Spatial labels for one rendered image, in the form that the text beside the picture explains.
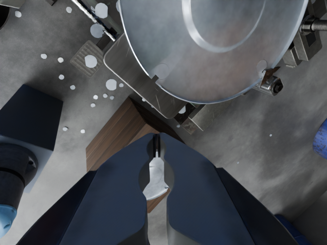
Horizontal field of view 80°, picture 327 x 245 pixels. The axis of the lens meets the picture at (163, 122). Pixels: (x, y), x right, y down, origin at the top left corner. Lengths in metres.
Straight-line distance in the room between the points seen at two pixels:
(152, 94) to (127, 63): 0.06
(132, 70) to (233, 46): 0.16
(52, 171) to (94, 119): 0.40
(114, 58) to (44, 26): 0.80
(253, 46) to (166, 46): 0.15
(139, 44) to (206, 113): 0.31
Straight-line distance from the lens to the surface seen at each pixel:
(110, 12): 0.40
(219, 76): 0.33
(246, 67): 0.36
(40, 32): 1.05
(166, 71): 0.29
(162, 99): 0.30
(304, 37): 0.49
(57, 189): 1.42
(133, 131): 0.85
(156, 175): 0.95
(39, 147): 0.71
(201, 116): 0.52
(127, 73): 0.27
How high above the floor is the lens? 1.04
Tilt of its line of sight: 56 degrees down
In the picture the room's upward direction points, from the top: 141 degrees clockwise
